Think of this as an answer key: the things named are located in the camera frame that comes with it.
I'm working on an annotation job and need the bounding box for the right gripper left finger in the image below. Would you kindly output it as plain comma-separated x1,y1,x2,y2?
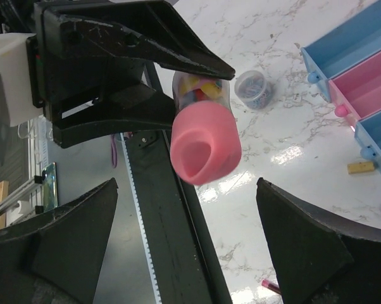
0,179,118,303

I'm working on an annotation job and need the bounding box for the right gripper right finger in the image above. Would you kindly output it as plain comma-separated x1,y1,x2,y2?
256,178,381,303

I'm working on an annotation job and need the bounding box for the pastel four-compartment drawer organizer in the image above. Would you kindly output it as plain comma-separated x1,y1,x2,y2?
301,1,381,174

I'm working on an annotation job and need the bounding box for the tan cork eraser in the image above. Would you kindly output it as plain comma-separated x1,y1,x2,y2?
347,161,375,174

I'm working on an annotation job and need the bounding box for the white slotted cable duct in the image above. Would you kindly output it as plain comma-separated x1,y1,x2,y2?
120,132,162,304

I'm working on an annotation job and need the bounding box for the pink-capped clear tube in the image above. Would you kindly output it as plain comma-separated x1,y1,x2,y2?
170,72,242,186

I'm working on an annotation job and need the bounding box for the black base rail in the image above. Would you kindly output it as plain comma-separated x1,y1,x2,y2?
113,60,234,304

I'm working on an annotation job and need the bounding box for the clear paperclip jar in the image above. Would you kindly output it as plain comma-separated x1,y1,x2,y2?
234,70,273,110

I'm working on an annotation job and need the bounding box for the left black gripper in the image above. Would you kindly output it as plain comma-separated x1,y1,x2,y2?
27,1,235,148

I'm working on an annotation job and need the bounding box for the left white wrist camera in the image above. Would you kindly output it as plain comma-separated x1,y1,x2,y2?
0,33,42,127

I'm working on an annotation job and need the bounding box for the red pen lower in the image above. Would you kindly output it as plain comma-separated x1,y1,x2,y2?
261,279,281,295

